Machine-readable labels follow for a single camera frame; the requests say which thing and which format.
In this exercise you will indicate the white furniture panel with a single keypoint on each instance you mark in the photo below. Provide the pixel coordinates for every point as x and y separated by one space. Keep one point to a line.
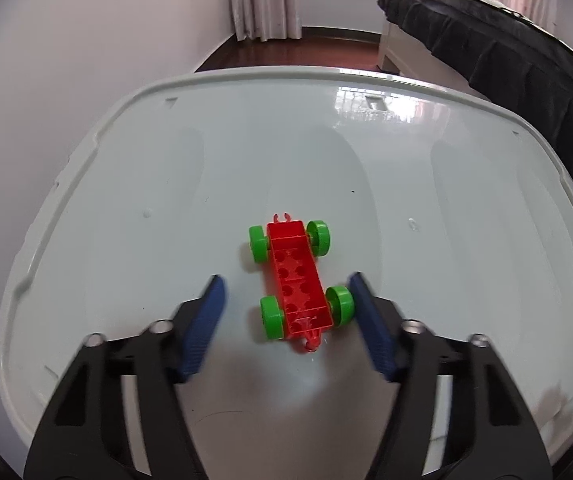
401 55

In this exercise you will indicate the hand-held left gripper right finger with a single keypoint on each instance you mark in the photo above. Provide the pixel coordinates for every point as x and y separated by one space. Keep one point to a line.
371 330

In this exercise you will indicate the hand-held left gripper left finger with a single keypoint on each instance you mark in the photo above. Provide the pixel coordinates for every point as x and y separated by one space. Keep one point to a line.
204 327

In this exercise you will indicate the beige curtain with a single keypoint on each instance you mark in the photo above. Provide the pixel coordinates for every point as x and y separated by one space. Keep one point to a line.
264 0

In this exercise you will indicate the black pleated cloth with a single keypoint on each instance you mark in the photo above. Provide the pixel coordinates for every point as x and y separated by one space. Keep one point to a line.
516 70

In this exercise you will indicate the red toy car green wheels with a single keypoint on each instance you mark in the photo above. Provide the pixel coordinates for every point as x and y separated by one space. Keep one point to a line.
296 280

